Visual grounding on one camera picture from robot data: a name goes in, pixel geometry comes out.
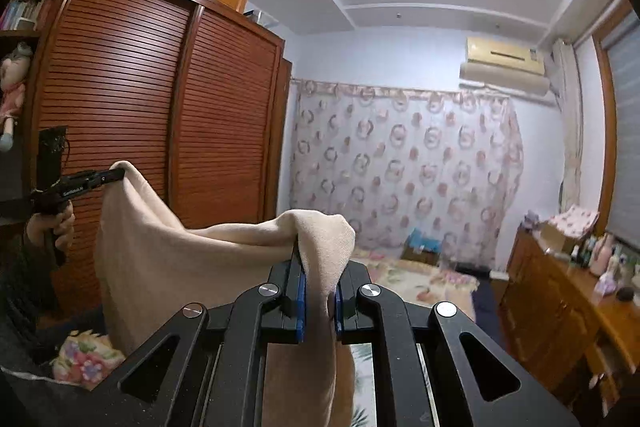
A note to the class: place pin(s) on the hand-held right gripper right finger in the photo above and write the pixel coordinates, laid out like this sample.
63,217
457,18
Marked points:
339,307

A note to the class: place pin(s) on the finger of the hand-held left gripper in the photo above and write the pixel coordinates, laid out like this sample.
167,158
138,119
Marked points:
111,177

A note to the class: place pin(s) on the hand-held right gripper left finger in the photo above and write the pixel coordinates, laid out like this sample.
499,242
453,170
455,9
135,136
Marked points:
300,307

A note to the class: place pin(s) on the beige printed t-shirt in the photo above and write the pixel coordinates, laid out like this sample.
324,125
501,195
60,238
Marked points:
130,227

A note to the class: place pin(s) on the person's left forearm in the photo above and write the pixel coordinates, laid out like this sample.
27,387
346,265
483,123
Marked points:
25,277

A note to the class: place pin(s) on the person's left hand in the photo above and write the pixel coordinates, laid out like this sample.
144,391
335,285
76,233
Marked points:
57,229

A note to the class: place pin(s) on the slatted wooden wardrobe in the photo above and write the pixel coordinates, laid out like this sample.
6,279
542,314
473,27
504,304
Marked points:
125,107

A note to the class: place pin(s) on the small brown box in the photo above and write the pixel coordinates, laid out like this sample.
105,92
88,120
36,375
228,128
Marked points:
420,256

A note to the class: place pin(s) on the blue plastic item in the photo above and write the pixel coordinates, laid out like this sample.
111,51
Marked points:
422,239

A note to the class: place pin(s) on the doll in pink dress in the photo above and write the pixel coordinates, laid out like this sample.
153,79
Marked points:
12,92

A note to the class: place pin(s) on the white power strip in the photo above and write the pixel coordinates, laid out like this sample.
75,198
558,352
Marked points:
497,276

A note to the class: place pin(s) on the wooden bookshelf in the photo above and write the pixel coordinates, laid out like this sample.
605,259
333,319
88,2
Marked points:
15,34

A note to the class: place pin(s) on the circle-patterned sheer curtain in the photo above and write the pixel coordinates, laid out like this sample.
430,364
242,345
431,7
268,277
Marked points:
410,157

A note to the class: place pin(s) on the row of books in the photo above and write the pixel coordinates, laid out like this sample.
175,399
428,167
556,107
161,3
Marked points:
25,9

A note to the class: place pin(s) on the wooden sideboard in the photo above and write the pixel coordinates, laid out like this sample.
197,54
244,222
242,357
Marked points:
550,297

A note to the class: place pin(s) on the clear storage box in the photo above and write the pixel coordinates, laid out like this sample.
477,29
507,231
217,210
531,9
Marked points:
257,18

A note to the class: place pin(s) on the cluster of cosmetic bottles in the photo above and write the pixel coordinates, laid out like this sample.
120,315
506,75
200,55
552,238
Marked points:
582,251

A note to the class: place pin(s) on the pink-patterned white cloth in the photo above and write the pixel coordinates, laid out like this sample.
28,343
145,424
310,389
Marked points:
575,219

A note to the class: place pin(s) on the pink bottle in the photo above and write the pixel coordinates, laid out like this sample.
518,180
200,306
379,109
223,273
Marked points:
602,252

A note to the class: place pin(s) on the purple tissue box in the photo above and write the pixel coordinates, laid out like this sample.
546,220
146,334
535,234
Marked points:
607,285

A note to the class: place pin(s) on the beige window curtain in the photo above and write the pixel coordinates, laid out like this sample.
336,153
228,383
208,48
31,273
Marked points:
570,122

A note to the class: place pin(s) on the grey window blind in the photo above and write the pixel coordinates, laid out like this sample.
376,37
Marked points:
625,132

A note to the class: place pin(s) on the cream wall air conditioner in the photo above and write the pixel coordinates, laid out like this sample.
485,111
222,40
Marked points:
505,67

